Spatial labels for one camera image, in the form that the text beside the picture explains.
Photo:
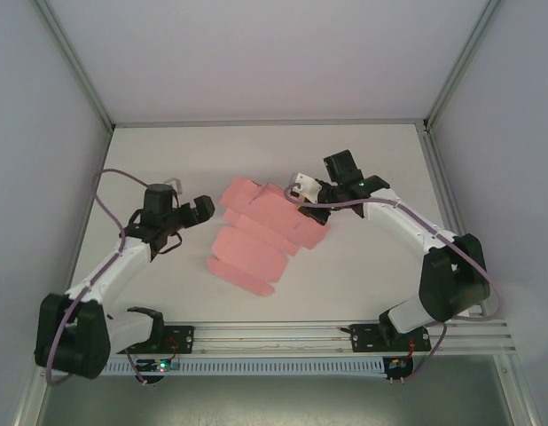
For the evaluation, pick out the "pink cloth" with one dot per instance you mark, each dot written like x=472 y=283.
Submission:
x=256 y=231

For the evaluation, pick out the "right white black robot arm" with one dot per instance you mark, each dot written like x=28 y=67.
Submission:
x=402 y=222

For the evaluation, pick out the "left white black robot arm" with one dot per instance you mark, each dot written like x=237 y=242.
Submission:
x=123 y=262

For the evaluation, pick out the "circuit board with green light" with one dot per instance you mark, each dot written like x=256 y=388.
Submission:
x=161 y=365

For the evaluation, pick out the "circuit board without light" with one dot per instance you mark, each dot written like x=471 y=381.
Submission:
x=396 y=365

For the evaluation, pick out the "aluminium frame cross bar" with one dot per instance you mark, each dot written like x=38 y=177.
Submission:
x=265 y=123

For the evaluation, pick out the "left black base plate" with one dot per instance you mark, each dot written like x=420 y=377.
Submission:
x=182 y=339

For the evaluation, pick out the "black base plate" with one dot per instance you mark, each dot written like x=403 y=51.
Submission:
x=367 y=338
x=182 y=339

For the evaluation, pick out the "aluminium mounting rail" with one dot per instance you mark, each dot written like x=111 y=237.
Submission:
x=274 y=339

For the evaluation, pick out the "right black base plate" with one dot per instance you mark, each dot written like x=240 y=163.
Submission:
x=367 y=338

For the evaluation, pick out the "right aluminium side rail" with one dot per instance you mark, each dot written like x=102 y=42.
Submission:
x=473 y=248

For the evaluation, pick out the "right aluminium frame post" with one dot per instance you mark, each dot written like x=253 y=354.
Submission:
x=462 y=62

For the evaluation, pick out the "aluminium frame post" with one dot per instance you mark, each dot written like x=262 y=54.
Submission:
x=72 y=66
x=462 y=62

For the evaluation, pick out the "left aluminium frame post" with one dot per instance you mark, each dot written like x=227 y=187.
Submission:
x=72 y=66

